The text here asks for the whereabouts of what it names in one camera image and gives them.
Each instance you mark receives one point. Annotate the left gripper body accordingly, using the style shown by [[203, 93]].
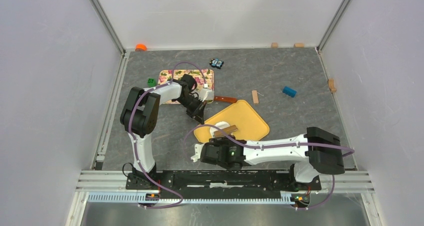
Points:
[[190, 104]]

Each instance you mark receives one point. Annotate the black patterned small box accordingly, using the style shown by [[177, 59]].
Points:
[[216, 63]]

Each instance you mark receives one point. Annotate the yellow cutting mat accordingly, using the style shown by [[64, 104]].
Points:
[[250, 125]]

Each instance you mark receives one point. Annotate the green plastic block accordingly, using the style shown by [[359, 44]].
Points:
[[151, 82]]

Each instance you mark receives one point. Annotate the floral pattern tray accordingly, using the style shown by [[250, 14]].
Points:
[[204, 78]]

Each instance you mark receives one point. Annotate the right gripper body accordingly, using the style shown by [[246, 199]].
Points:
[[224, 142]]

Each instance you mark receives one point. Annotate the orange plastic cap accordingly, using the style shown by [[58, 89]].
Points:
[[140, 47]]

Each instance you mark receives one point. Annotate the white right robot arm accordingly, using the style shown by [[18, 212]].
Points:
[[316, 152]]

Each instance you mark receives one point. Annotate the wooden piece right edge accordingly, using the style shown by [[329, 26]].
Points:
[[331, 85]]

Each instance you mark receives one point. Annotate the small wooden block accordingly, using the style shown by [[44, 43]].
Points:
[[255, 97]]

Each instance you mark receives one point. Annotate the metal scraper with wooden handle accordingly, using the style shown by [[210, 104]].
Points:
[[230, 100]]

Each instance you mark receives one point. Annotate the blue plastic block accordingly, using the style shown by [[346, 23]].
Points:
[[289, 91]]

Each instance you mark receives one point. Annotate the light blue cable duct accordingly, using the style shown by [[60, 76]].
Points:
[[144, 198]]

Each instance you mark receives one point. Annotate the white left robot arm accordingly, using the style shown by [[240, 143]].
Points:
[[140, 114]]

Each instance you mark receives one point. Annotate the white dough ball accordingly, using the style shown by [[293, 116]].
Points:
[[222, 124]]

